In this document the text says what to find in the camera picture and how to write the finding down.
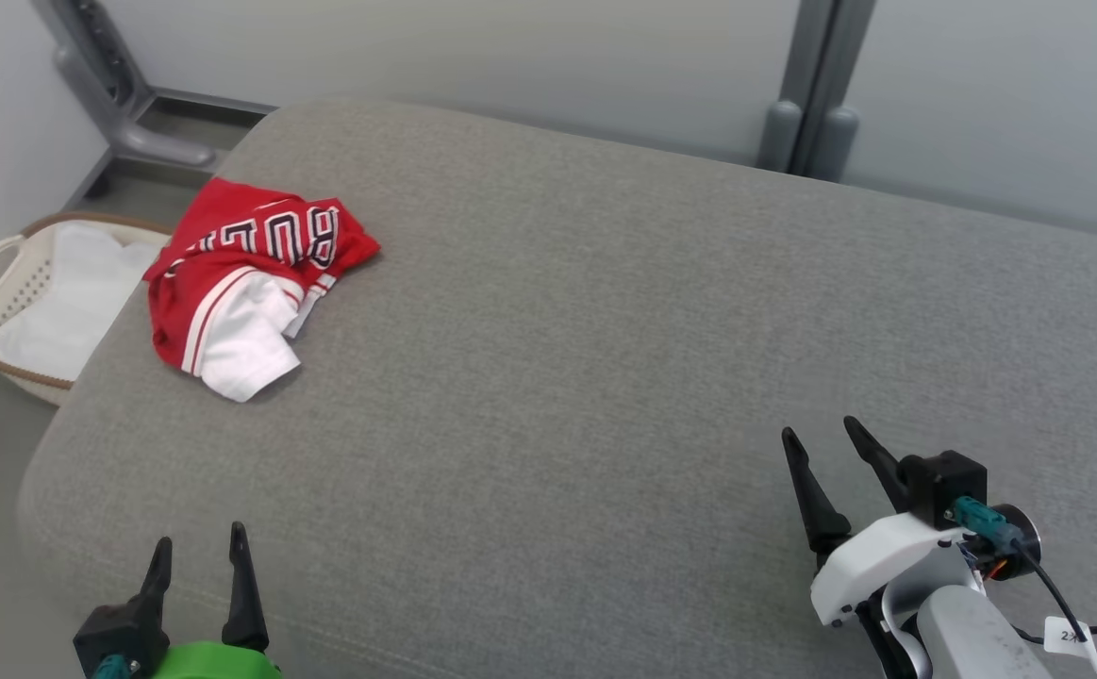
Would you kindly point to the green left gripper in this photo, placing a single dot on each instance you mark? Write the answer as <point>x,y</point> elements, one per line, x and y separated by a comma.
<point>218,663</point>

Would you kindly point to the white laundry basket brown rim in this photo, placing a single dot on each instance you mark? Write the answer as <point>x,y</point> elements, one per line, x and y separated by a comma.
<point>1,283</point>

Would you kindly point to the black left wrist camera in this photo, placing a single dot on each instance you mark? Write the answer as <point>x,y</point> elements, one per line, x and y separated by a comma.
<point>114,637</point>

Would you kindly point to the teal left camera connector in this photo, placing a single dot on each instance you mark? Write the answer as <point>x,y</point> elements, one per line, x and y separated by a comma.
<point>109,668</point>

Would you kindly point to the teal right camera connector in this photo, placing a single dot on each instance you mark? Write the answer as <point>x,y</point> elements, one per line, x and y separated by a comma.
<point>982,521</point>

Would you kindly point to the white cloth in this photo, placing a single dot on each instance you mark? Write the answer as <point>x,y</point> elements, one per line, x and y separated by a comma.
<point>67,302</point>

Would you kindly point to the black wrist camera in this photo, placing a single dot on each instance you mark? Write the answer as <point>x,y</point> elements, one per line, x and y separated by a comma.
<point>944,481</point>
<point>114,637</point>

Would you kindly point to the red basketball jersey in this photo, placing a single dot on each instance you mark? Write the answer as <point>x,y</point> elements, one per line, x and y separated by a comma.
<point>227,273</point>

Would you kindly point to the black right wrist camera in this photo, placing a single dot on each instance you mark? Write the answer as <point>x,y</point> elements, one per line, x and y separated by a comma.
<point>944,481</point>

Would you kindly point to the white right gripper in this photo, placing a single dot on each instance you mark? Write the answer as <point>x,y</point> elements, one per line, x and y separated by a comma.
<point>873,561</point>

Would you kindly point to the teal camera connector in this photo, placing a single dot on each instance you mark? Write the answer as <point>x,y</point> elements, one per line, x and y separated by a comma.
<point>109,668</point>
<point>982,521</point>

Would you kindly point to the grey upright partition post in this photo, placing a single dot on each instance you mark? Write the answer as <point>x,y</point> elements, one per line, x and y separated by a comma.
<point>817,85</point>

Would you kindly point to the grey metal stand base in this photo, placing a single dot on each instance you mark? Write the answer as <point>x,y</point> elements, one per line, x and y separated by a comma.
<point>124,132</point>

